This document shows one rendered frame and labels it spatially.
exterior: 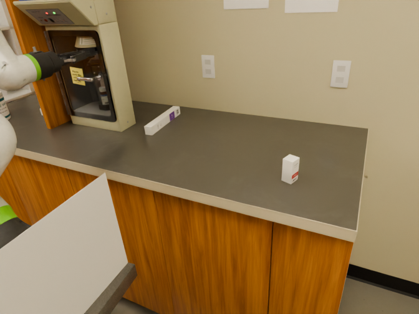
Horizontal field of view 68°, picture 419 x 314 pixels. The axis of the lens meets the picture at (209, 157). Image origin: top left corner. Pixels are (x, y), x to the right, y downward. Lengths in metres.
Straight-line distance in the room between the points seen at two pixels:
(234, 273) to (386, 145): 0.88
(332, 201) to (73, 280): 0.72
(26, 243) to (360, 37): 1.31
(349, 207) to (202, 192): 0.44
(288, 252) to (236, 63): 0.93
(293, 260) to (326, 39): 0.90
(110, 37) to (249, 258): 1.04
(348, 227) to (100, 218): 0.63
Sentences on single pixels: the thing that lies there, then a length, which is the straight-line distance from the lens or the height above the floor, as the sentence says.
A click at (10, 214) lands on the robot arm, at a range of 0.75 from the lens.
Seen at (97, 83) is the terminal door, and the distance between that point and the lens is 1.50.
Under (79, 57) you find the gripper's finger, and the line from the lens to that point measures 1.34.
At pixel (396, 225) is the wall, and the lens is 1.82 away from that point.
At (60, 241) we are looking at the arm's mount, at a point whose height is 1.14.
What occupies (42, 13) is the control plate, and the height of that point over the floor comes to 1.46.
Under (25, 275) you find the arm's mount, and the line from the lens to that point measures 0.62.
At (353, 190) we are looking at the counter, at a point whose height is 0.94.
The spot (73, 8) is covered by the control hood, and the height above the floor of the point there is 1.48.
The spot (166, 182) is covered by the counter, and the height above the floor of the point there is 0.94.
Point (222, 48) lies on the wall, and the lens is 1.61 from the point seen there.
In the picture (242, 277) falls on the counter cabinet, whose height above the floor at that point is 0.58.
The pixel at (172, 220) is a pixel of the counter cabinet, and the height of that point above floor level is 0.75.
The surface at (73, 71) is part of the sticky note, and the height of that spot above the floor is 1.22.
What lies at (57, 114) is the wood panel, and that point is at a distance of 1.76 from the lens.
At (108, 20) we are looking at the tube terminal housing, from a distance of 1.46.
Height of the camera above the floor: 1.52
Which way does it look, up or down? 29 degrees down
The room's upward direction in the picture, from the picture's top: 4 degrees counter-clockwise
